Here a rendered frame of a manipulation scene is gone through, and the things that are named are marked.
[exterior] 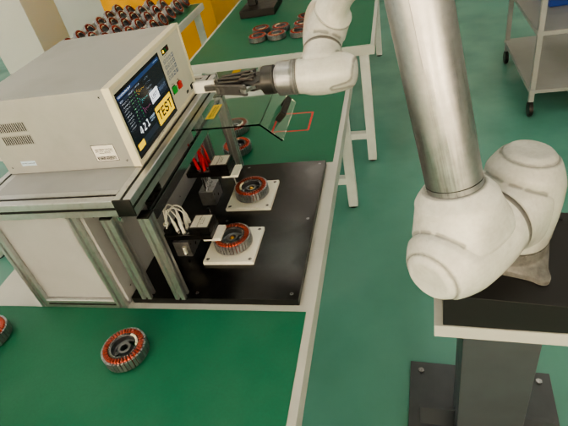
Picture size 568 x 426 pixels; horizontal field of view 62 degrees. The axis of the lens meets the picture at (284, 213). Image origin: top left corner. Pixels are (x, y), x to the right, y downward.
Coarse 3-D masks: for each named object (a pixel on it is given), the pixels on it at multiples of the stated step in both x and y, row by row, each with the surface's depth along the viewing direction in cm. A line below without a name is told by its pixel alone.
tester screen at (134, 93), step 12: (156, 60) 125; (144, 72) 118; (156, 72) 124; (132, 84) 113; (144, 84) 118; (156, 84) 124; (120, 96) 108; (132, 96) 113; (144, 96) 118; (132, 108) 113; (144, 108) 118; (132, 120) 112; (144, 120) 117; (156, 120) 123; (132, 132) 112; (156, 132) 123
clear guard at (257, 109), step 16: (224, 96) 153; (240, 96) 151; (256, 96) 148; (272, 96) 147; (208, 112) 146; (224, 112) 143; (240, 112) 141; (256, 112) 139; (272, 112) 141; (288, 112) 146; (208, 128) 137; (272, 128) 136
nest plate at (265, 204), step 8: (272, 184) 160; (232, 192) 160; (272, 192) 156; (232, 200) 156; (264, 200) 153; (272, 200) 153; (232, 208) 153; (240, 208) 152; (248, 208) 152; (256, 208) 151; (264, 208) 151
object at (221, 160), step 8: (216, 160) 151; (224, 160) 150; (232, 160) 153; (192, 168) 154; (208, 168) 153; (216, 168) 149; (224, 168) 149; (232, 168) 152; (240, 168) 153; (192, 176) 153; (200, 176) 152; (208, 176) 151; (216, 176) 151; (224, 176) 150; (232, 176) 150; (208, 184) 158
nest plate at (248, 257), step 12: (252, 228) 143; (264, 228) 143; (216, 252) 138; (240, 252) 136; (252, 252) 135; (204, 264) 136; (216, 264) 135; (228, 264) 134; (240, 264) 133; (252, 264) 132
